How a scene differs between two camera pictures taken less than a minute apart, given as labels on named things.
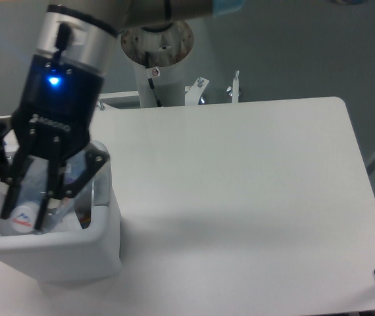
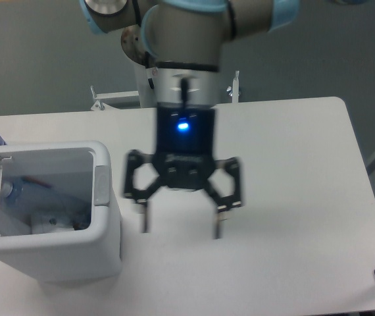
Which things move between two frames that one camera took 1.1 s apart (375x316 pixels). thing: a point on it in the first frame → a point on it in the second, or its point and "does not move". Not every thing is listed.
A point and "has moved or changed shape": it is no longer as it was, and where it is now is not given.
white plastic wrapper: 70,223 → 42,224
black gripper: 54,120 → 185,149
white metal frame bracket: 193,94 does not move
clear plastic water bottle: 25,214 has moved or changed shape
